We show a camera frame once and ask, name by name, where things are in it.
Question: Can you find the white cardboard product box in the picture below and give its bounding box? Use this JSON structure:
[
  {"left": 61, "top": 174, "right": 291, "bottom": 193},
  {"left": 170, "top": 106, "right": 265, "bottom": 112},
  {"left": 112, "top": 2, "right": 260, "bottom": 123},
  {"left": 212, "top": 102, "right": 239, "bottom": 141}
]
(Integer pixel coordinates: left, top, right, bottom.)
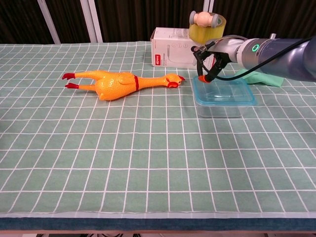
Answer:
[{"left": 150, "top": 27, "right": 218, "bottom": 71}]

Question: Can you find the dark teal under cloth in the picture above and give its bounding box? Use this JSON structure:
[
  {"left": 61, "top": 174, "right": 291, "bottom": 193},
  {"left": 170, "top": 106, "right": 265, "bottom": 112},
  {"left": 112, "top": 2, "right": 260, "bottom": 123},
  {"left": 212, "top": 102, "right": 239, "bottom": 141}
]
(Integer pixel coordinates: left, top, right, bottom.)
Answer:
[{"left": 0, "top": 217, "right": 316, "bottom": 232}]

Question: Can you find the clear plastic container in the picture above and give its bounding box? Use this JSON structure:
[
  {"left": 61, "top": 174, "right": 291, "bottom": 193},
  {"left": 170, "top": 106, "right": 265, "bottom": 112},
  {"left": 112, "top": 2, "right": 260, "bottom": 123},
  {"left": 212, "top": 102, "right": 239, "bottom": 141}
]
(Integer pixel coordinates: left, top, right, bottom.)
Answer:
[{"left": 196, "top": 102, "right": 247, "bottom": 119}]

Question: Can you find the yellow rubber chicken toy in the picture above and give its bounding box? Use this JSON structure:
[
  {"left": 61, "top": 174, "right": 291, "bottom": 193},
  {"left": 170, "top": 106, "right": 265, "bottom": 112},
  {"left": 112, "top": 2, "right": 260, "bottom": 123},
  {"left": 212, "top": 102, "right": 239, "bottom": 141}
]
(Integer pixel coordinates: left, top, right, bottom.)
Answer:
[{"left": 61, "top": 70, "right": 186, "bottom": 101}]

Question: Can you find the small pink dumbbell toy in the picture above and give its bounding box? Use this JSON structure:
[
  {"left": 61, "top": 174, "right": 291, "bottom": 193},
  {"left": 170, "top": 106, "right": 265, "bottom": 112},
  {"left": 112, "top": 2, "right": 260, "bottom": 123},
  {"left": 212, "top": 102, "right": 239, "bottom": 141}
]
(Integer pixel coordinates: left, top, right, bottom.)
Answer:
[{"left": 189, "top": 10, "right": 220, "bottom": 28}]

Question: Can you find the yellow tape roll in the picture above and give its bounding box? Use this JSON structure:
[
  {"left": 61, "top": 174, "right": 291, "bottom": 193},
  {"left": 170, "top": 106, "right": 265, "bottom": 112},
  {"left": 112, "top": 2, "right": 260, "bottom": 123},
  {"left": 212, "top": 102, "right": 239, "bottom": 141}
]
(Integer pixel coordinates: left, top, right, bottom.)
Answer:
[{"left": 189, "top": 15, "right": 227, "bottom": 45}]

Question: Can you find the green folded cloth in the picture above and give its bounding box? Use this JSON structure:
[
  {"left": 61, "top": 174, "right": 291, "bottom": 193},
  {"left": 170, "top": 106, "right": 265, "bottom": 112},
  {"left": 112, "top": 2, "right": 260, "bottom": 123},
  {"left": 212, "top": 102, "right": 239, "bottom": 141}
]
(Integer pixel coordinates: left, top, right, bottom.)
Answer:
[{"left": 234, "top": 68, "right": 284, "bottom": 87}]

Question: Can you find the green checkered tablecloth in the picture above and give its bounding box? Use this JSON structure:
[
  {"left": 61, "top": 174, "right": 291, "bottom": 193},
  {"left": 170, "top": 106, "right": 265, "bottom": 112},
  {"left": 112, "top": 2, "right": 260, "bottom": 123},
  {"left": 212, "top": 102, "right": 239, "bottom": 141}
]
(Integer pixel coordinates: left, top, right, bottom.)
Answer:
[{"left": 0, "top": 39, "right": 316, "bottom": 219}]

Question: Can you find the white frame post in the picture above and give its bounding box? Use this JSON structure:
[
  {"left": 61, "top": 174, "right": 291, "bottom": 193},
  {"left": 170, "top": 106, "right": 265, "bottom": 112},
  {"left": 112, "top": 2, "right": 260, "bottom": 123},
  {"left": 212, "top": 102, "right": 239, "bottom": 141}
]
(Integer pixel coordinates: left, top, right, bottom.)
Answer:
[
  {"left": 80, "top": 0, "right": 103, "bottom": 43},
  {"left": 202, "top": 0, "right": 214, "bottom": 13},
  {"left": 37, "top": 0, "right": 61, "bottom": 44}
]

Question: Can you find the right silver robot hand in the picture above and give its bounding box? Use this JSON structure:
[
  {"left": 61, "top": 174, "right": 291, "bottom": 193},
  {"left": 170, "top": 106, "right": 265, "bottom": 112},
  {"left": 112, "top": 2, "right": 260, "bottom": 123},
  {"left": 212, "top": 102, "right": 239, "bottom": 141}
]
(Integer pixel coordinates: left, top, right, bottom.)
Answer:
[{"left": 191, "top": 36, "right": 247, "bottom": 84}]

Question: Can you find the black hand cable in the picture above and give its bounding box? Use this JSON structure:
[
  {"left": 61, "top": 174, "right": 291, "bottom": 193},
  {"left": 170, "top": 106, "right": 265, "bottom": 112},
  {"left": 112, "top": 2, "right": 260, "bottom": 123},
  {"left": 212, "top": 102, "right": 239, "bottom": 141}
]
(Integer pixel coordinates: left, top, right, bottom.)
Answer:
[{"left": 193, "top": 36, "right": 316, "bottom": 81}]

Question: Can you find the blue container lid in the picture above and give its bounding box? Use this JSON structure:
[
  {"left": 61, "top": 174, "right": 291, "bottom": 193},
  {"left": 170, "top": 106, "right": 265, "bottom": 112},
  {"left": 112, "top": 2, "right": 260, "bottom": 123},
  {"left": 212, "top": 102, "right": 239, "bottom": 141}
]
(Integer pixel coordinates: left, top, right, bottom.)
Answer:
[{"left": 192, "top": 75, "right": 256, "bottom": 107}]

